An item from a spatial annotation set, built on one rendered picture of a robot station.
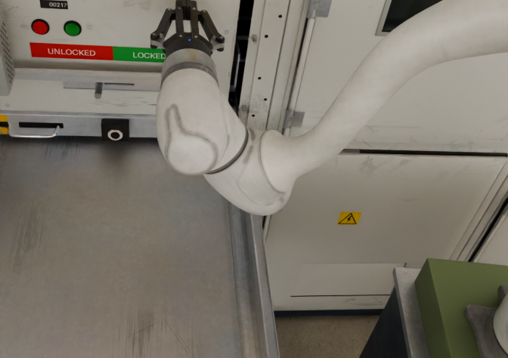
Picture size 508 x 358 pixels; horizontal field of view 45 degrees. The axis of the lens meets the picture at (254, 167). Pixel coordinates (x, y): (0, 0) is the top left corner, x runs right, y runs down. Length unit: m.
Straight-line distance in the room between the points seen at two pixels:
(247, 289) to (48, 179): 0.49
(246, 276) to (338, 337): 1.02
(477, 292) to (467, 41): 0.71
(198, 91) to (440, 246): 1.24
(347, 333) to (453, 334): 0.97
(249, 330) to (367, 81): 0.54
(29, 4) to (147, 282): 0.57
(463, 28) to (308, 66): 0.67
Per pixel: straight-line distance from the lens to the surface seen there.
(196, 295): 1.17
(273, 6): 1.29
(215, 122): 0.86
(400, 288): 1.40
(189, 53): 0.97
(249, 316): 1.16
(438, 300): 1.29
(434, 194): 1.76
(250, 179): 0.94
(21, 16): 1.28
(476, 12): 0.73
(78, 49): 1.30
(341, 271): 1.97
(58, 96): 1.38
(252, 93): 1.41
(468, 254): 2.09
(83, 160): 1.40
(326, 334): 2.17
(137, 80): 1.28
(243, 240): 1.25
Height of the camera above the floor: 1.83
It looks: 45 degrees down
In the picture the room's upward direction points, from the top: 10 degrees clockwise
